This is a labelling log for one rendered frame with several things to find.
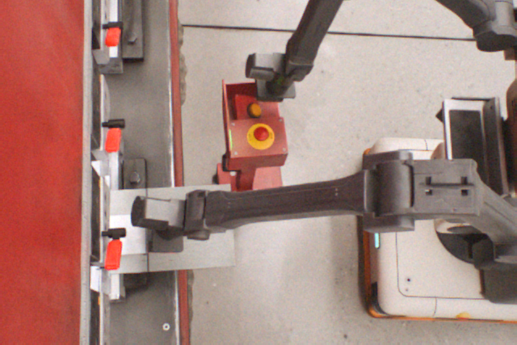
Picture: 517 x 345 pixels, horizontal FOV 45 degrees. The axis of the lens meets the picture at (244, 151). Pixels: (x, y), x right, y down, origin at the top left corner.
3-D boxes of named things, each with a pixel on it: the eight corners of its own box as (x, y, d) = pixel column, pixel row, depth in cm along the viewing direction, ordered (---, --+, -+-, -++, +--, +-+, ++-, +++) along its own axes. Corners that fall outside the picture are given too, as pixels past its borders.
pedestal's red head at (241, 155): (284, 166, 174) (292, 146, 157) (228, 170, 173) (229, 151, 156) (276, 100, 180) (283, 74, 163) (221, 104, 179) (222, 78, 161)
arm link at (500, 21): (534, 37, 124) (531, 13, 126) (508, 19, 118) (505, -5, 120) (491, 52, 131) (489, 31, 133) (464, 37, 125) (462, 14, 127)
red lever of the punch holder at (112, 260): (120, 263, 99) (125, 225, 107) (94, 265, 99) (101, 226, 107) (121, 271, 100) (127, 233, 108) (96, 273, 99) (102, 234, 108)
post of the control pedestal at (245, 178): (252, 189, 227) (262, 143, 176) (237, 190, 227) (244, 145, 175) (250, 174, 229) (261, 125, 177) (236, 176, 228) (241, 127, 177)
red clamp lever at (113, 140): (119, 145, 105) (124, 116, 113) (95, 146, 104) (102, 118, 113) (121, 153, 106) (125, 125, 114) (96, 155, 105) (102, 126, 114)
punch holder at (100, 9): (109, 67, 125) (94, 27, 109) (66, 69, 124) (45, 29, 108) (109, 2, 129) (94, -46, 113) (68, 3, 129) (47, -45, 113)
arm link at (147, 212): (213, 239, 108) (216, 191, 111) (152, 231, 103) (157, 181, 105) (185, 245, 118) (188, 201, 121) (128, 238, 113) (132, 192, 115)
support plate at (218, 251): (235, 267, 132) (235, 266, 131) (111, 274, 130) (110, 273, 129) (229, 185, 137) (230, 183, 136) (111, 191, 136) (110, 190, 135)
